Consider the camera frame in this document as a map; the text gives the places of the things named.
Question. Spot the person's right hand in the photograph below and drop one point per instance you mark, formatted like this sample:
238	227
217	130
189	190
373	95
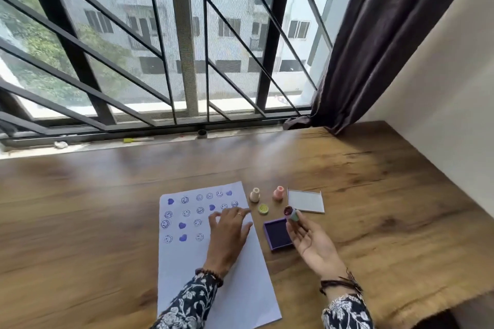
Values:
318	251

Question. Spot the person's left hand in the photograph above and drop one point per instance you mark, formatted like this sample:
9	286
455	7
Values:
227	240

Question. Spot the purple ink pad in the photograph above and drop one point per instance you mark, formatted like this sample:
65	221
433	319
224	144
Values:
277	234

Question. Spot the teal green stamp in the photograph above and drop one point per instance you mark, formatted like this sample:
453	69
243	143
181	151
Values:
291	213

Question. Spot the beige stamp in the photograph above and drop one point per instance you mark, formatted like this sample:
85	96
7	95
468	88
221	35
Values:
254	196

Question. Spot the clear ink pad lid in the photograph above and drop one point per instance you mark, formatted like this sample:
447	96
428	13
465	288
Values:
306	201

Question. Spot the white paper sheet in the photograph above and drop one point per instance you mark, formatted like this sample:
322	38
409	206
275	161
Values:
247	290

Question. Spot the pink stamp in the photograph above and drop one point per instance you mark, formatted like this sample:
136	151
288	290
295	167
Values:
278	194

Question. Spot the person's right forearm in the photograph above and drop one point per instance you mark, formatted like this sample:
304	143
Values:
347	315

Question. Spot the person's left forearm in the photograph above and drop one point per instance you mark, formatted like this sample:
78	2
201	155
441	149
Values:
185	307

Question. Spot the yellow green-rimmed stamp cap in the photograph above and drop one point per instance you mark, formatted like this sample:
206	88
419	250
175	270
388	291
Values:
263	209

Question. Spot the small black cylinder cap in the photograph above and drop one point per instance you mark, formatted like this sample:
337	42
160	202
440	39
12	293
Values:
202	133

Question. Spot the yellow marker pen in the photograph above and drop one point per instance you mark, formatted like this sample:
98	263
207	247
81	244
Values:
137	140

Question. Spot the white crumpled scrap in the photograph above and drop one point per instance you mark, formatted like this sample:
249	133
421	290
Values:
61	145

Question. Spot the dark brown curtain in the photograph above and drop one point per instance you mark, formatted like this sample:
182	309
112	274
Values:
386	32

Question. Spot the black metal window grille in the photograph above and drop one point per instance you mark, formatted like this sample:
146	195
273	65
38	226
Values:
69	55

